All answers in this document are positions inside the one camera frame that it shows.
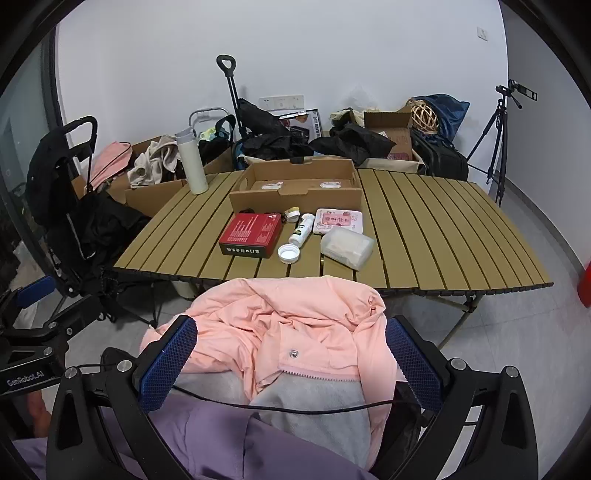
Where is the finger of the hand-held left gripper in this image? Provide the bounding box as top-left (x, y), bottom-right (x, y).
top-left (0, 298), bottom-right (109, 358)
top-left (0, 275), bottom-right (56, 326)

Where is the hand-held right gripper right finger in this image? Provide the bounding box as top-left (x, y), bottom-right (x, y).
top-left (373, 315), bottom-right (539, 480)

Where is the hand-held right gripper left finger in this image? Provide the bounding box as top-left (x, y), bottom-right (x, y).
top-left (46, 315), bottom-right (199, 480)

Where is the clear plastic container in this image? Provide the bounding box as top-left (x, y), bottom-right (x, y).
top-left (320, 228), bottom-right (375, 269)

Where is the red printed box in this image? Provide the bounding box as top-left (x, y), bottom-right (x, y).
top-left (218, 212), bottom-right (283, 258)

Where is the pink white packet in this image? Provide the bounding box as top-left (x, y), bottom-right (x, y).
top-left (313, 208), bottom-right (364, 236)

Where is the white plastic bottle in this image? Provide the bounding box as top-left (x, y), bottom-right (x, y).
top-left (288, 213), bottom-right (315, 246)

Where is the shallow cardboard tray box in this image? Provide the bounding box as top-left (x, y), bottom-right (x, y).
top-left (229, 157), bottom-right (363, 225)

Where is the purple garment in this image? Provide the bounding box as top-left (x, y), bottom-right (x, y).
top-left (11, 392), bottom-right (379, 480)

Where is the black garment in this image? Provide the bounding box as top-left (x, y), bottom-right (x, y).
top-left (81, 191), bottom-right (153, 268)

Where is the pink jacket grey lining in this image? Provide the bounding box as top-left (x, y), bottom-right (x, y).
top-left (139, 275), bottom-right (400, 472)

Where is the large open cardboard box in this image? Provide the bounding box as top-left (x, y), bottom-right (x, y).
top-left (71, 136), bottom-right (236, 217)

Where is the tan slatted folding table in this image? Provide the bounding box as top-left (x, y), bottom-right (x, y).
top-left (113, 168), bottom-right (555, 352)

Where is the pink bag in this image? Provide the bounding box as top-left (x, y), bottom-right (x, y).
top-left (88, 141), bottom-right (132, 192)

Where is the beige cloth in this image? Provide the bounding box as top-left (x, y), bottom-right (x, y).
top-left (127, 141), bottom-right (181, 188)

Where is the white thermos bottle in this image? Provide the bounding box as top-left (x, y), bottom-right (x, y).
top-left (174, 128), bottom-right (209, 195)

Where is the black suitcase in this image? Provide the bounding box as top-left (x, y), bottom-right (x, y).
top-left (410, 129), bottom-right (469, 182)

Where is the cardboard box with open flaps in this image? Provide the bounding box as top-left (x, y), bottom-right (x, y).
top-left (362, 111), bottom-right (414, 161)

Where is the black bag teal trim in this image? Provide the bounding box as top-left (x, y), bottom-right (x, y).
top-left (198, 114), bottom-right (237, 162)

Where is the black jacket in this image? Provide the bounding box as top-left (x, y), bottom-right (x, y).
top-left (308, 122), bottom-right (397, 167)

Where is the white metal rack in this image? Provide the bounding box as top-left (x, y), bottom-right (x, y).
top-left (189, 107), bottom-right (232, 134)

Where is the wicker ball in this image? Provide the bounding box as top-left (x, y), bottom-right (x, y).
top-left (411, 99), bottom-right (441, 136)

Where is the black tripod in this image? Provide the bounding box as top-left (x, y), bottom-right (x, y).
top-left (466, 85), bottom-right (511, 208)

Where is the dark blue bag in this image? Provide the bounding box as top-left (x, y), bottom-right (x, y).
top-left (422, 93), bottom-right (471, 139)

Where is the cream cloth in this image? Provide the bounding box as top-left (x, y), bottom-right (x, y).
top-left (330, 107), bottom-right (365, 130)

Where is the white printed appliance box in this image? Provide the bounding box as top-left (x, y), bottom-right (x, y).
top-left (277, 108), bottom-right (320, 144)

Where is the pile of black clothes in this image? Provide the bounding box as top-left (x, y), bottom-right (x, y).
top-left (235, 98), bottom-right (324, 162)

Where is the thin black cable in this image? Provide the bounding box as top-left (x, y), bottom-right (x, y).
top-left (173, 385), bottom-right (432, 416)

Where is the black trolley handle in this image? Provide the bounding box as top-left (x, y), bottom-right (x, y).
top-left (216, 54), bottom-right (252, 139)

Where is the white wall socket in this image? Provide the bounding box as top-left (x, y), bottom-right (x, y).
top-left (259, 95), bottom-right (304, 110)

